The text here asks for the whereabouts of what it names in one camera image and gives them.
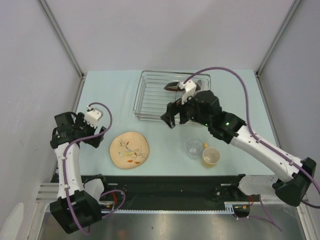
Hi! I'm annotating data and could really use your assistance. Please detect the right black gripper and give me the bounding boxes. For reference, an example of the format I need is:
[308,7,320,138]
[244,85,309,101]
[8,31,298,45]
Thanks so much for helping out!
[160,90,211,129]

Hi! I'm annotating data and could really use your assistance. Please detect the red rimmed plate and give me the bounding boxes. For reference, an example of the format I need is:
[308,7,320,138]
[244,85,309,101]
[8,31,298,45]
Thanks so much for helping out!
[163,80,202,92]

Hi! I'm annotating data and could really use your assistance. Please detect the beige bird plate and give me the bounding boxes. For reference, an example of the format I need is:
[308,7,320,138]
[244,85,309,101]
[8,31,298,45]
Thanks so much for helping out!
[109,131,150,170]

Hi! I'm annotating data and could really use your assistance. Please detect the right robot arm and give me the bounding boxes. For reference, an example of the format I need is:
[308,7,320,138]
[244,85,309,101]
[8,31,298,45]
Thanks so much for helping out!
[160,90,316,207]

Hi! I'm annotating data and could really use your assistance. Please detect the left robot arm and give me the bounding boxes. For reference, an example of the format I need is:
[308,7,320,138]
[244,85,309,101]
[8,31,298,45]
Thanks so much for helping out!
[49,108,111,234]

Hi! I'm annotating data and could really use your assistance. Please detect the clear plastic cup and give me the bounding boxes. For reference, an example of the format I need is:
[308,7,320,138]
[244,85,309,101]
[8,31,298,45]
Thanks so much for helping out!
[186,138,204,160]

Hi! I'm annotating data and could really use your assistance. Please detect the yellow mug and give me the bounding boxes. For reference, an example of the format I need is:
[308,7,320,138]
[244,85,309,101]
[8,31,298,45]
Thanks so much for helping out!
[201,142,221,168]

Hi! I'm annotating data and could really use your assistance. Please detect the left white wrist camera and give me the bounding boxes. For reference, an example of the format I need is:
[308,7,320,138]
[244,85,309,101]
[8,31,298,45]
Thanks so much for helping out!
[84,105,104,129]

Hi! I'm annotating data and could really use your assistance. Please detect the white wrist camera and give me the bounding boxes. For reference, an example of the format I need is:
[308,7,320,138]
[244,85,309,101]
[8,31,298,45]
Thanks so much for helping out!
[177,79,197,105]
[84,105,104,129]

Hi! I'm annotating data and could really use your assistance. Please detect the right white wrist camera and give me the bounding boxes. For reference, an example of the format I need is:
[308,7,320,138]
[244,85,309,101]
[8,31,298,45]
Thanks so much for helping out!
[177,79,197,105]

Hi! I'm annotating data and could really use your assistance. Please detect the metal wire dish rack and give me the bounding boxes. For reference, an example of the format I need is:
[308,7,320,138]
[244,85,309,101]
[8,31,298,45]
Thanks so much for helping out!
[132,69,212,126]

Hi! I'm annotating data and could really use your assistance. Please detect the right aluminium corner post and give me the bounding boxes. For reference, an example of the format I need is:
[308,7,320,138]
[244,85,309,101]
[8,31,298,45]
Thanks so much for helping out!
[254,0,303,76]

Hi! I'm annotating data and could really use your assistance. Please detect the aluminium corner post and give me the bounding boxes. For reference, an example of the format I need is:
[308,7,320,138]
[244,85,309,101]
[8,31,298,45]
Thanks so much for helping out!
[37,0,86,80]
[254,0,303,76]

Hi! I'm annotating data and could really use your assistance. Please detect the white slotted cable duct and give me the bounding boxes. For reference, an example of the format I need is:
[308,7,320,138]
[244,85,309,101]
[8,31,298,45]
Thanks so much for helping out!
[113,201,252,215]

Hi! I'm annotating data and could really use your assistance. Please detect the left aluminium corner post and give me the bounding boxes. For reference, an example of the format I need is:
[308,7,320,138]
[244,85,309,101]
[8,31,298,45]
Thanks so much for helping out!
[37,0,86,80]

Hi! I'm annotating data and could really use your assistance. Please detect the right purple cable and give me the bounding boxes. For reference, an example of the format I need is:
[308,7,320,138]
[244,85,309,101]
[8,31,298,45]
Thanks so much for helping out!
[179,66,320,231]

